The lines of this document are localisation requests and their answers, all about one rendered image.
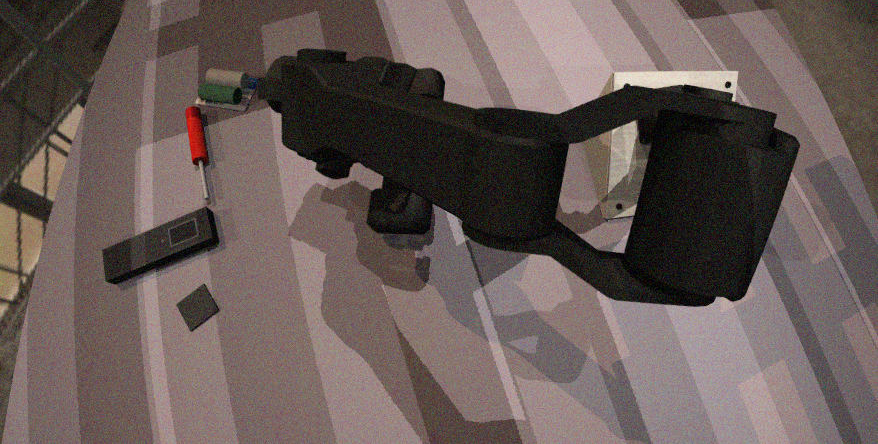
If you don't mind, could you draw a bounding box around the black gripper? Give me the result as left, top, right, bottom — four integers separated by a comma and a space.
367, 68, 445, 235

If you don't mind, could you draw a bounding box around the red-handled screwdriver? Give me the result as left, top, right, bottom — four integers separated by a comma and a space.
185, 106, 209, 200

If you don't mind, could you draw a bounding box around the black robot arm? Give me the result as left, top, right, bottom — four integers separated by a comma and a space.
257, 48, 800, 307

